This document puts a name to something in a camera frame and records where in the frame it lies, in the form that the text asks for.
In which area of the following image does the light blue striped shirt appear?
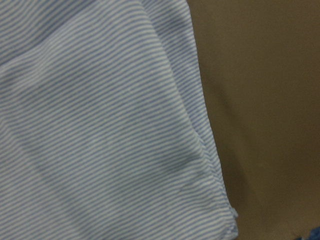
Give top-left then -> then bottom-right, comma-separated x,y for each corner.
0,0 -> 238,240

